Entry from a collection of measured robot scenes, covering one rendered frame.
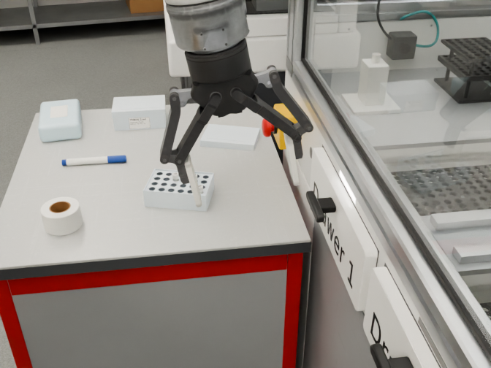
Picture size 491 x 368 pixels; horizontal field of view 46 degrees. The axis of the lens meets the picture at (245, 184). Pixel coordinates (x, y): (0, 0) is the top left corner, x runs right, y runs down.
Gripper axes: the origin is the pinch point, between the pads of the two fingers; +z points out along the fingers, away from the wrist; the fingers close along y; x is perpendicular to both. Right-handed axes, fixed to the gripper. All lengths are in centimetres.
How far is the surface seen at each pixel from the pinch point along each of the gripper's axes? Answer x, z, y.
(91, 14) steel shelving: 380, 63, -85
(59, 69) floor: 309, 76, -103
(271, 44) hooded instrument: 85, 11, 15
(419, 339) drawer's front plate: -24.8, 8.6, 14.8
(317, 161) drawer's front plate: 15.5, 8.4, 12.6
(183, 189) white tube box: 28.9, 16.4, -11.9
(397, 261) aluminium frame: -15.8, 5.2, 15.6
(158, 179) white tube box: 34.1, 16.0, -16.8
